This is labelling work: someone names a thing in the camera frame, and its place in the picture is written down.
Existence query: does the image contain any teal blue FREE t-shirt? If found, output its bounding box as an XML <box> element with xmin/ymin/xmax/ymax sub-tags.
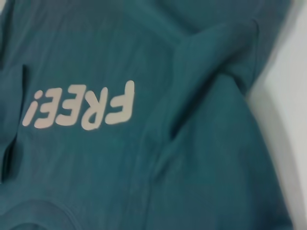
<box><xmin>0</xmin><ymin>0</ymin><xmax>298</xmax><ymax>230</ymax></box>

